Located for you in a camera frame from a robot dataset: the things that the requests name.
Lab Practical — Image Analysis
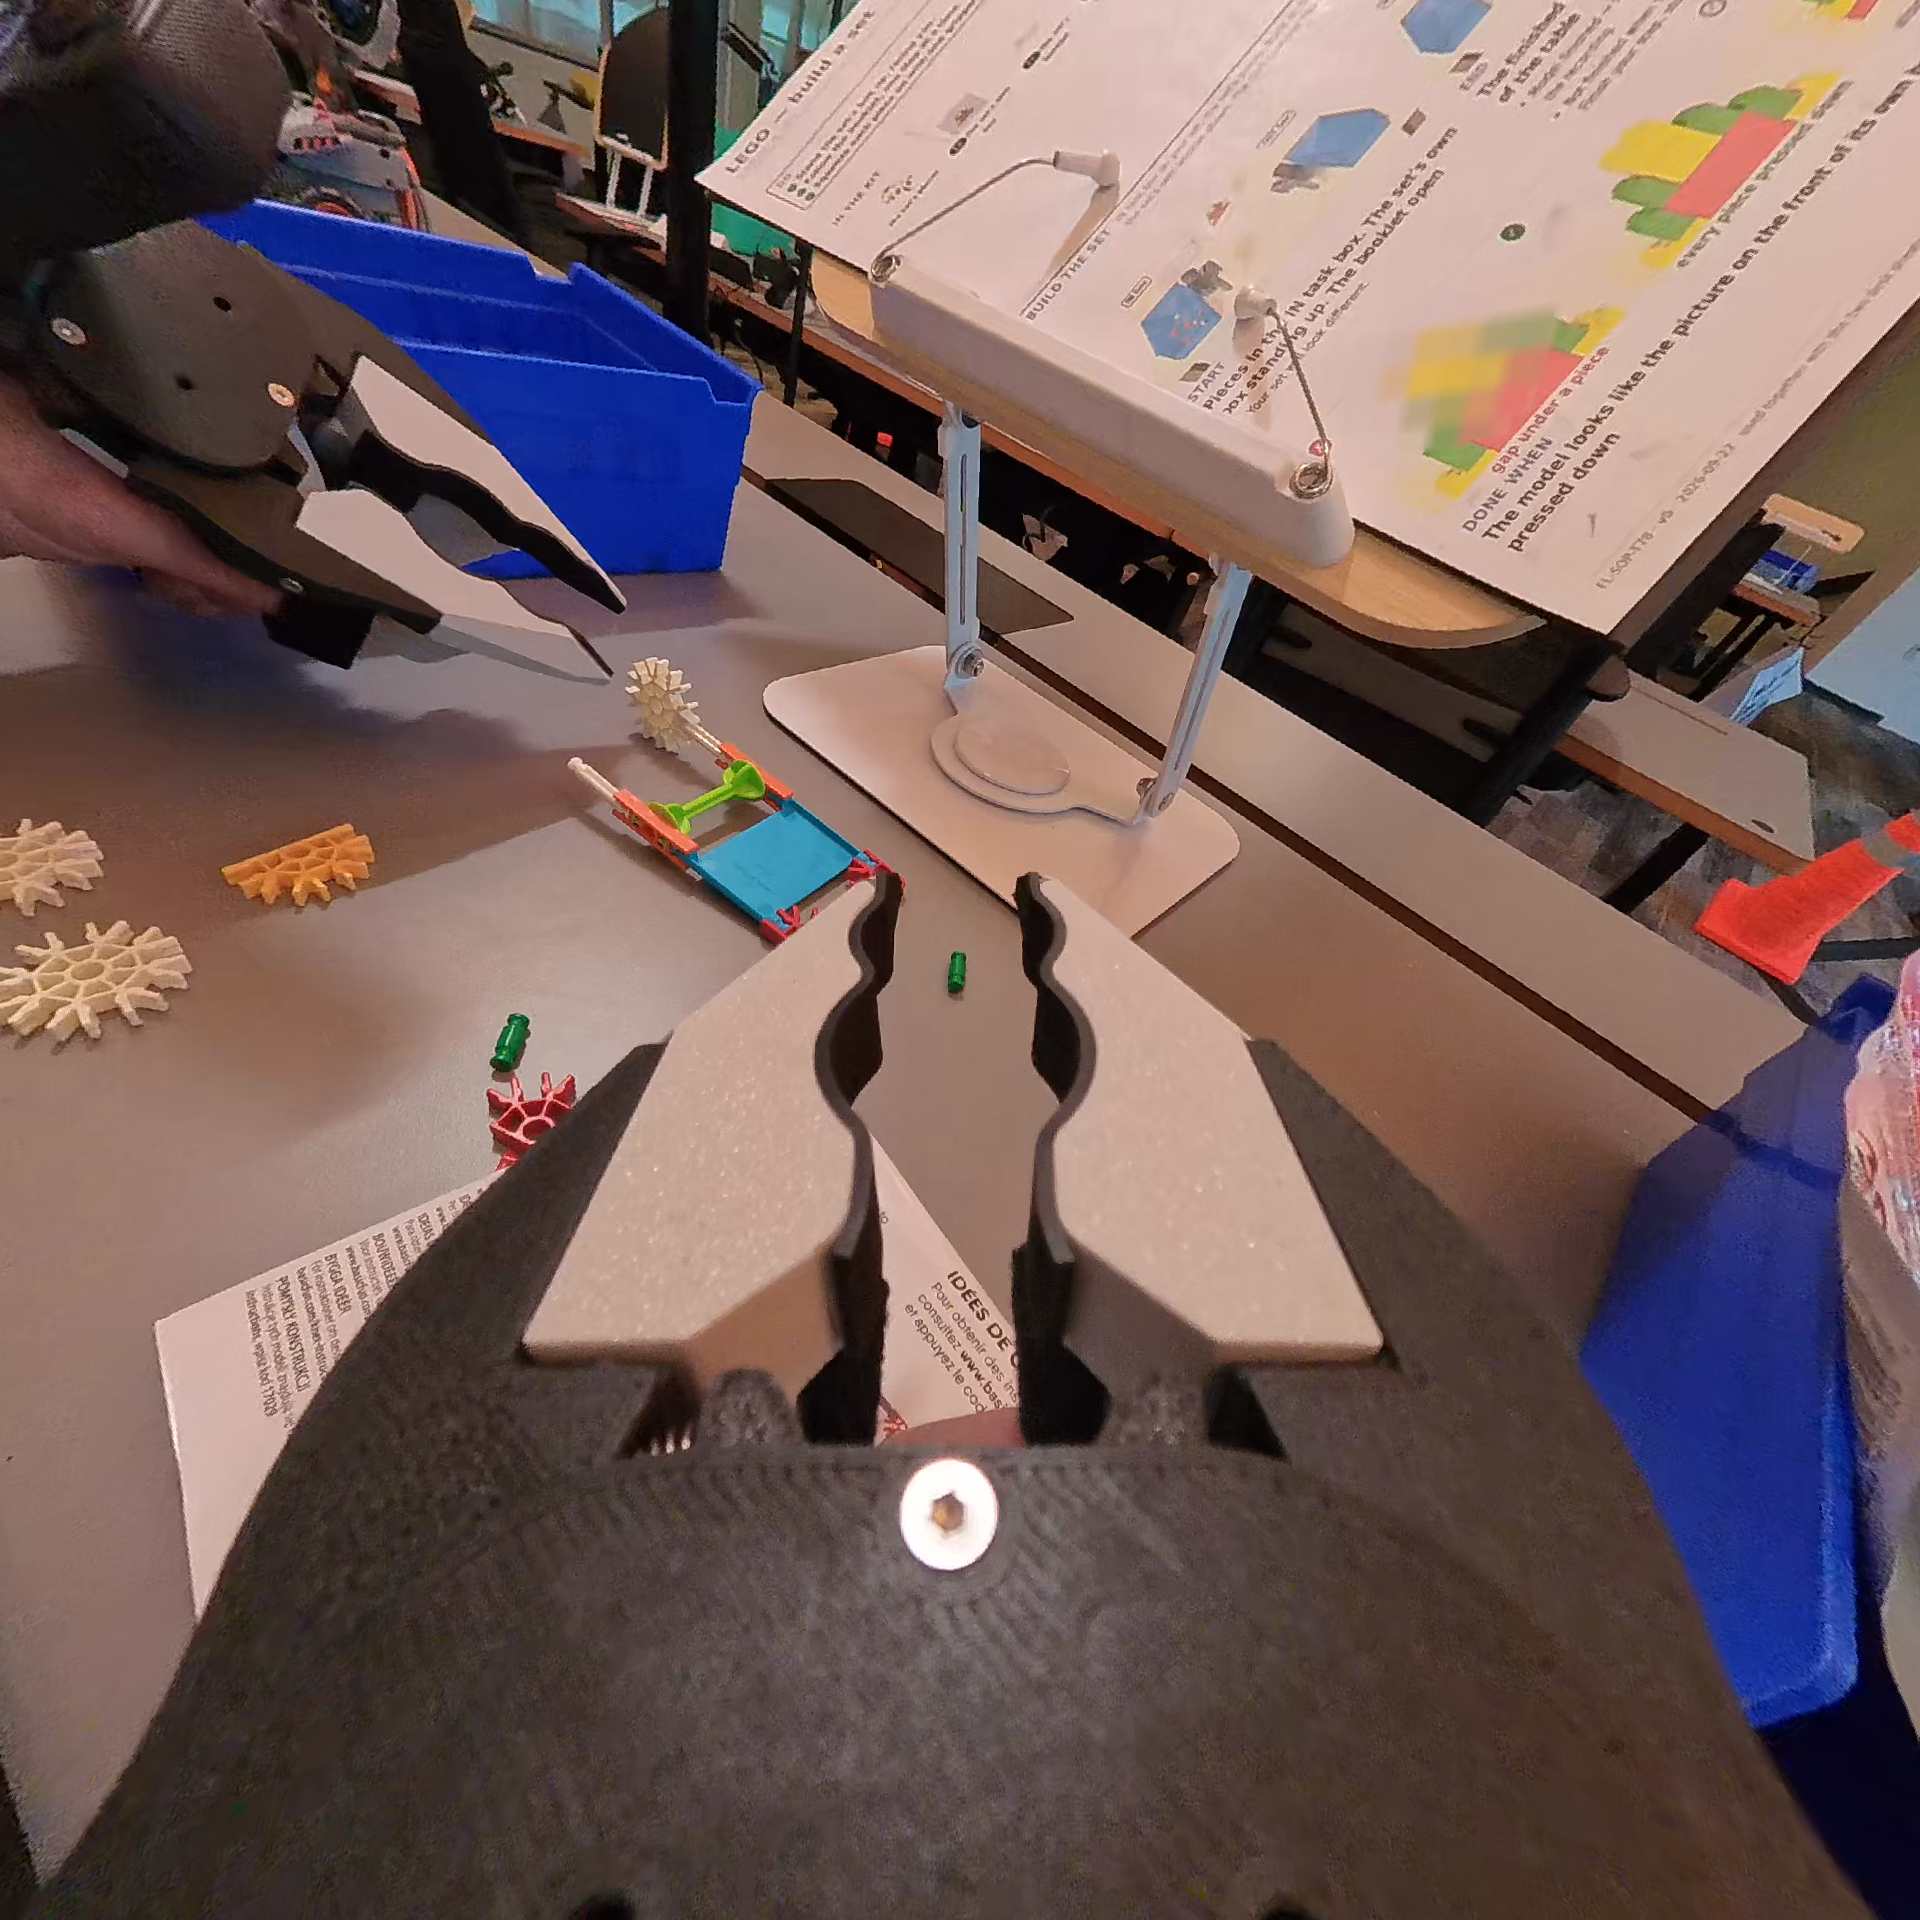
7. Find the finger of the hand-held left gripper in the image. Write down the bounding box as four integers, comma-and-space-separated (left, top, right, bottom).
296, 491, 614, 680
318, 353, 624, 615

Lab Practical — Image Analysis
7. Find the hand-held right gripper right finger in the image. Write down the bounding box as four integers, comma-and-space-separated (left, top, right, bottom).
1006, 874, 1386, 1446

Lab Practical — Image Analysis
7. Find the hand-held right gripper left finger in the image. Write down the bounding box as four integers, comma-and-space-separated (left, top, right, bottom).
520, 874, 906, 1446

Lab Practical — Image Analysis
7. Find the blue storage bin with tag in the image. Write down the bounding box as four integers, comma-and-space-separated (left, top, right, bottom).
193, 202, 762, 586

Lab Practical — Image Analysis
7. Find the colourful construction toy frame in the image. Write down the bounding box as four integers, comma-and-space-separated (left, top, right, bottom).
568, 656, 897, 946

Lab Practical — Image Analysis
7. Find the orange half circle connector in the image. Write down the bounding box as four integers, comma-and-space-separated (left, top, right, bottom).
224, 826, 380, 908

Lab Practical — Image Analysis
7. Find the person's left hand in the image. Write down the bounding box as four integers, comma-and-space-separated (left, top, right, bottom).
0, 374, 285, 620

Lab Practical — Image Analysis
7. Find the red toy connector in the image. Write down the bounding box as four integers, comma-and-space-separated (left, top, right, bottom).
489, 1071, 580, 1165

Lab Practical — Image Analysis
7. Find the grey orange toy robot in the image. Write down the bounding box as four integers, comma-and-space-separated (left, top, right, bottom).
273, 0, 427, 228

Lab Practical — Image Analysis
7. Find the white wooden book stand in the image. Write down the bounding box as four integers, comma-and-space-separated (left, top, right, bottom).
762, 142, 1547, 941

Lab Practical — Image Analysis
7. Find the white snowflake connector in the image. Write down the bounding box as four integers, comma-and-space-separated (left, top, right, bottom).
0, 820, 100, 920
0, 921, 193, 1044

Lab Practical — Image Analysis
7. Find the white paper leaflet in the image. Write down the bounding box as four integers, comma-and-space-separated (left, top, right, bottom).
157, 1177, 1025, 1616

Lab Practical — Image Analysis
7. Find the plain blue storage bin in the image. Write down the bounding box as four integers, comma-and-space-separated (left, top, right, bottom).
1573, 973, 1920, 1920

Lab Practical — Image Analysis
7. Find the red orange flat object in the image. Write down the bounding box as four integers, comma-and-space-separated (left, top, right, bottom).
1697, 813, 1920, 986

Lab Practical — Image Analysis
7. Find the background table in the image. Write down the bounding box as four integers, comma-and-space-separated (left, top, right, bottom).
1558, 674, 1822, 878

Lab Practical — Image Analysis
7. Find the clear plastic bag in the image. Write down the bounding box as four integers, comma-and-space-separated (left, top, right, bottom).
1840, 954, 1920, 1670

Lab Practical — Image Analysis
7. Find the printed instruction sheet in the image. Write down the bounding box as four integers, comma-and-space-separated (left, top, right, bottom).
701, 0, 1920, 635

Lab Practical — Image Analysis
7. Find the black table cable flap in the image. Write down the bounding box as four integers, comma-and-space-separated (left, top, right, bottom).
762, 478, 1076, 635

